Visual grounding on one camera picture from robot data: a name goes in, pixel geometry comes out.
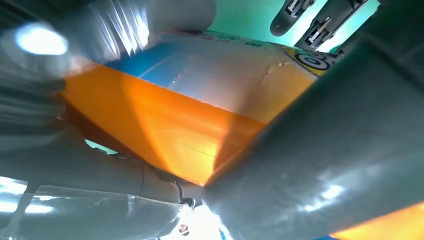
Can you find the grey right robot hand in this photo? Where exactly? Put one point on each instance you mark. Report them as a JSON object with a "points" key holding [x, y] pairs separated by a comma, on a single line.
{"points": [[82, 198]]}

